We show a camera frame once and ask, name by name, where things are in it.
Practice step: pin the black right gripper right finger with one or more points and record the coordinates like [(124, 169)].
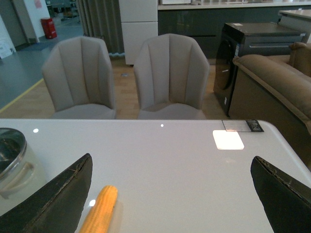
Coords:
[(286, 201)]

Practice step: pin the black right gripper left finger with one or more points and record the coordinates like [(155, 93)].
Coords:
[(57, 206)]

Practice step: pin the yellow corn cob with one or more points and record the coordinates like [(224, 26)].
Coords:
[(100, 215)]

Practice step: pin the glass pot lid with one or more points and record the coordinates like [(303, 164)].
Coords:
[(12, 147)]

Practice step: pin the white electric cooking pot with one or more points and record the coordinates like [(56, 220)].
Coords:
[(21, 172)]

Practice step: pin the table label sticker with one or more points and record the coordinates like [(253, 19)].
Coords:
[(242, 126)]

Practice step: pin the brown sofa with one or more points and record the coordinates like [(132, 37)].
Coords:
[(277, 89)]

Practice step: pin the left beige upholstered chair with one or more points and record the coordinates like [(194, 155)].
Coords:
[(79, 78)]

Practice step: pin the beige upholstered chair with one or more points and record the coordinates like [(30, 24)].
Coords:
[(171, 74), (79, 78)]

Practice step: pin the white signboard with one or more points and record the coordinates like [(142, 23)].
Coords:
[(6, 45)]

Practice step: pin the right beige upholstered chair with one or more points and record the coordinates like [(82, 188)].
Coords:
[(171, 74)]

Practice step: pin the red cabinet box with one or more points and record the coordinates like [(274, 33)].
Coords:
[(48, 28)]

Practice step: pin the grey-green curtain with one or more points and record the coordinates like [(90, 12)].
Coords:
[(101, 19)]

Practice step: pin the dark grey kitchen counter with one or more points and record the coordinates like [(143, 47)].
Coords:
[(204, 22)]

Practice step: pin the white refrigerator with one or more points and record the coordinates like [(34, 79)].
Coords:
[(139, 22)]

